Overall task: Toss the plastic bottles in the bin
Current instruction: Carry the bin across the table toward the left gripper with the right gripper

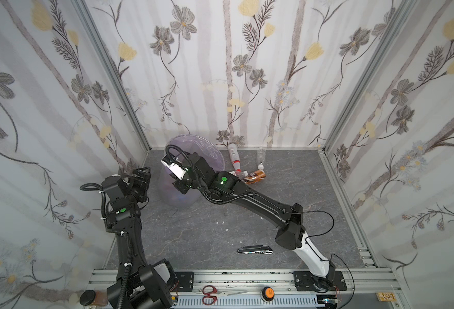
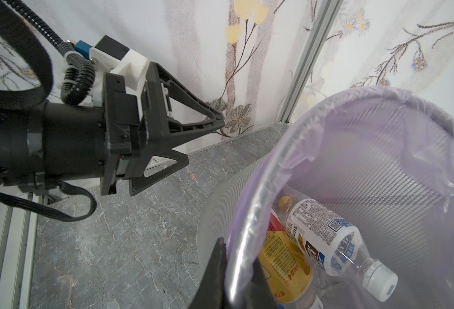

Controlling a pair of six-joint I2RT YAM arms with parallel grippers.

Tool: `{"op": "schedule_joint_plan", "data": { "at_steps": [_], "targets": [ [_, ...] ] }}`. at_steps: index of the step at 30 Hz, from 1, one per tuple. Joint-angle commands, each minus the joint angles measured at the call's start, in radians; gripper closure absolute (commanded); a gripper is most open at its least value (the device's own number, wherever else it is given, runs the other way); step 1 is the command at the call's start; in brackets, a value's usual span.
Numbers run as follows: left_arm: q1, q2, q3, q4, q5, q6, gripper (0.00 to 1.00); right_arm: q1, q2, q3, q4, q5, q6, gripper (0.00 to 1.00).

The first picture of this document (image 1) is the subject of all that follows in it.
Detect black round lid jar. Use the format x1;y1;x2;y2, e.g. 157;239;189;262
79;290;109;307

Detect white red label bottle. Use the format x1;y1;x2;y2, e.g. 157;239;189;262
228;143;242;176

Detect purple lined trash bin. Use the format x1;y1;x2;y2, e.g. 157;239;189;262
158;134;226;209

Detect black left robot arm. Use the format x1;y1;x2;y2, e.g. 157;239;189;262
80;167;178;308

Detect orange black knob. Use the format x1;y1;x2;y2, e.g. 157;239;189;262
261;287;275;302

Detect upright clear small bottle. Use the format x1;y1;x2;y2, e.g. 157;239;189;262
257;148;266;170

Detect brown tea bottle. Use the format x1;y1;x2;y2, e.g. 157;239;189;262
243;169;266;184

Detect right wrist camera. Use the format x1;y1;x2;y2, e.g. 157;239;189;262
161;157;187;180

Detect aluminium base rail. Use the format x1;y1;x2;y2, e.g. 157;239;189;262
83;268;409;309

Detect red handled scissors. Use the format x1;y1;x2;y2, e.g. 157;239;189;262
201;285;246;306

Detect black utility knife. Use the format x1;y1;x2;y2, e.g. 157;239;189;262
237;245;273;255

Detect yellow label tag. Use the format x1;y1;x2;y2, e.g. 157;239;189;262
376;292;397;303

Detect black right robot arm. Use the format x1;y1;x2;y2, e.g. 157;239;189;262
161;144;344;293

